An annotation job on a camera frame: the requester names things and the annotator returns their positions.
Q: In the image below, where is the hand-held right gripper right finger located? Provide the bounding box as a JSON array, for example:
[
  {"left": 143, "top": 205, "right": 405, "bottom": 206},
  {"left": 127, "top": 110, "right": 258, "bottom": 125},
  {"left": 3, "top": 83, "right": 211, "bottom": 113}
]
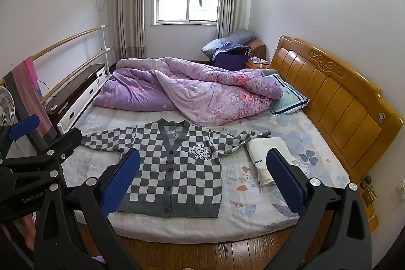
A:
[{"left": 266, "top": 148, "right": 374, "bottom": 270}]

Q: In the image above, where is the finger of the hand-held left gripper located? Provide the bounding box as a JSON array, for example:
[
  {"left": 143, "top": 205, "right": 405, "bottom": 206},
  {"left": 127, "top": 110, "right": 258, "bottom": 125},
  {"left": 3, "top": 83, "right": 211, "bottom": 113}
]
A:
[
  {"left": 0, "top": 115, "right": 41, "bottom": 160},
  {"left": 0, "top": 128, "right": 83, "bottom": 185}
]

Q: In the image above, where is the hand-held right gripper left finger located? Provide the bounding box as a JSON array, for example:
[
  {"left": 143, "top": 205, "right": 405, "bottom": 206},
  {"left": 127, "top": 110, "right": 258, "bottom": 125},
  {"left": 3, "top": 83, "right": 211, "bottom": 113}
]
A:
[{"left": 33, "top": 148, "right": 143, "bottom": 270}]

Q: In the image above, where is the grey white checkered cardigan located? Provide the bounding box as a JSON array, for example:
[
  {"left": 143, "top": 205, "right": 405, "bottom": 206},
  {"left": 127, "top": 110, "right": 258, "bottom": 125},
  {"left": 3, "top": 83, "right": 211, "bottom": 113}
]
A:
[{"left": 80, "top": 119, "right": 271, "bottom": 219}]

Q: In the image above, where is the grey striped towel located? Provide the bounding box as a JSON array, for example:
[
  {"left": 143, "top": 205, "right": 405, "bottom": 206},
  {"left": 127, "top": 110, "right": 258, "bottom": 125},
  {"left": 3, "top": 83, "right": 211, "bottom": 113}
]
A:
[{"left": 3, "top": 63, "right": 57, "bottom": 152}]

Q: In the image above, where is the white electric fan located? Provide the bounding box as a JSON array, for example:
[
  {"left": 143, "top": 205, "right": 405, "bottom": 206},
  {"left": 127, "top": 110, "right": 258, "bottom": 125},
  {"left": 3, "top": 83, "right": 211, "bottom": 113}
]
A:
[{"left": 0, "top": 87, "right": 17, "bottom": 129}]

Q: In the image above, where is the folded white sweater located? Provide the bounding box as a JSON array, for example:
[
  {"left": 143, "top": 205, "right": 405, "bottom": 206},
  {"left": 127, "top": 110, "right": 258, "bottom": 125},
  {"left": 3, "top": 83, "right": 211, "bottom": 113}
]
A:
[{"left": 246, "top": 137, "right": 309, "bottom": 186}]

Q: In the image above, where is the floral bed sheet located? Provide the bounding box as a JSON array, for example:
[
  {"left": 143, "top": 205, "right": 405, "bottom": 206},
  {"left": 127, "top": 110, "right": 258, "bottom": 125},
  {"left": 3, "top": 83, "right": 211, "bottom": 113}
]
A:
[{"left": 58, "top": 106, "right": 350, "bottom": 243}]

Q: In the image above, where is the pink towel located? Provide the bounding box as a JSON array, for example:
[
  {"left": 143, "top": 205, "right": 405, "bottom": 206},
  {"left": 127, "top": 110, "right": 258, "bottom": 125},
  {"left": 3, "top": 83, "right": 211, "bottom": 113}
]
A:
[{"left": 24, "top": 56, "right": 44, "bottom": 103}]

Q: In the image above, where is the white cabinet with dark top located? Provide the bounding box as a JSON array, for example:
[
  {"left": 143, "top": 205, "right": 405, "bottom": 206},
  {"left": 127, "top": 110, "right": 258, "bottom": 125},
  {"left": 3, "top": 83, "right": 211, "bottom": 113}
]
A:
[{"left": 44, "top": 63, "right": 106, "bottom": 135}]

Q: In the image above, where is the striped light blue pillow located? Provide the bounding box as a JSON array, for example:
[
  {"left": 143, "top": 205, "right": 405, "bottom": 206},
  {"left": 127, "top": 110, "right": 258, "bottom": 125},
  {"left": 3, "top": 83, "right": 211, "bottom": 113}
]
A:
[{"left": 269, "top": 73, "right": 311, "bottom": 116}]

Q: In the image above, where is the purple floral quilt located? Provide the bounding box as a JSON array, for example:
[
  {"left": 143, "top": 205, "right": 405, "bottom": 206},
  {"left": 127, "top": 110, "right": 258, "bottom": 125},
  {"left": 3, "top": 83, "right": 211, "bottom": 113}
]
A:
[{"left": 92, "top": 57, "right": 284, "bottom": 128}]

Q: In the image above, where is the wooden nightstand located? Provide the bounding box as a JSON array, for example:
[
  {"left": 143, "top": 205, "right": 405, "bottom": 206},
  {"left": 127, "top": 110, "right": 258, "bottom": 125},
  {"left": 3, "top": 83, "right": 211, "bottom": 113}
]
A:
[{"left": 245, "top": 57, "right": 273, "bottom": 71}]

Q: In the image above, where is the dark purple cloth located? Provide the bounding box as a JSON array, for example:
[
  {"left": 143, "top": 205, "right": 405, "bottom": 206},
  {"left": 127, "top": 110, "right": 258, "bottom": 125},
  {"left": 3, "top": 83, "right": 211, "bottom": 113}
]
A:
[{"left": 211, "top": 49, "right": 250, "bottom": 71}]

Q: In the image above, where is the blue grey bedding pile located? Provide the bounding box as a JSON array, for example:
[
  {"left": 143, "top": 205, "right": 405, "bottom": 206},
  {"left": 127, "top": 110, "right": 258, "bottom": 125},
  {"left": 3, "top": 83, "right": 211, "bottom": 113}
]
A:
[{"left": 202, "top": 29, "right": 257, "bottom": 55}]

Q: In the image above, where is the wooden barre rail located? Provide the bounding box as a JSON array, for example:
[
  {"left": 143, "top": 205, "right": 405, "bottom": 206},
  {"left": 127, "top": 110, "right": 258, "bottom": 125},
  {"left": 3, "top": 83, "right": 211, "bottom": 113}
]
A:
[
  {"left": 41, "top": 47, "right": 113, "bottom": 104},
  {"left": 0, "top": 24, "right": 111, "bottom": 85}
]

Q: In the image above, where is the brass bed bracket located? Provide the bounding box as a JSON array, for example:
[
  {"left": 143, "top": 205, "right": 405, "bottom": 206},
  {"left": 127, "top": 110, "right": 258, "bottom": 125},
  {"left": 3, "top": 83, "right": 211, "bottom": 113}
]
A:
[{"left": 361, "top": 175, "right": 378, "bottom": 206}]

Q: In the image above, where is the white barre post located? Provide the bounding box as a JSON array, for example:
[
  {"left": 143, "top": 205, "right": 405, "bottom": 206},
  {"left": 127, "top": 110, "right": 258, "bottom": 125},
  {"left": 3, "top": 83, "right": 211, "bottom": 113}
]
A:
[{"left": 100, "top": 25, "right": 112, "bottom": 76}]

